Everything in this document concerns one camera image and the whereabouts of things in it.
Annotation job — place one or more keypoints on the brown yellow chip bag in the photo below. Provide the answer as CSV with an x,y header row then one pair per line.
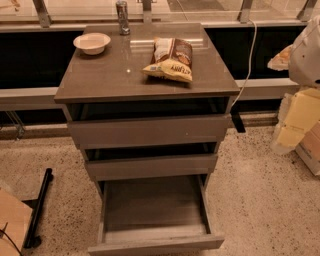
x,y
172,59

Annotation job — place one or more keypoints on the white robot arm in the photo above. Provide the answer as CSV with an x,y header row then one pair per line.
x,y
299,112

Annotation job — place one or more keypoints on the grey drawer cabinet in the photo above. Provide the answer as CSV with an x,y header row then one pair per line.
x,y
112,86

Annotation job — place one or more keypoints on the middle drawer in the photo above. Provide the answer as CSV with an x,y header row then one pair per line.
x,y
151,161

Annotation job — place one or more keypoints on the top drawer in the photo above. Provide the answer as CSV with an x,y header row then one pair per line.
x,y
149,131

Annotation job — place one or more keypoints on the open bottom drawer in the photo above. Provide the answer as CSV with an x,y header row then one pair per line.
x,y
149,216

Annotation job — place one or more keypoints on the white bowl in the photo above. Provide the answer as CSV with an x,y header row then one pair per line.
x,y
92,43

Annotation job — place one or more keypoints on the silver can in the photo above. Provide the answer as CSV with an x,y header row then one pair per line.
x,y
122,13

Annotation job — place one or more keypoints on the cardboard box right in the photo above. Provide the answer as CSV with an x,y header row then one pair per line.
x,y
309,149

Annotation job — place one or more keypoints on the black floor stand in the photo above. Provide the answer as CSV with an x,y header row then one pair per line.
x,y
31,239

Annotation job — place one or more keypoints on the metal railing post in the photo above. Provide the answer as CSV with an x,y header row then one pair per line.
x,y
42,13
244,13
147,13
305,13

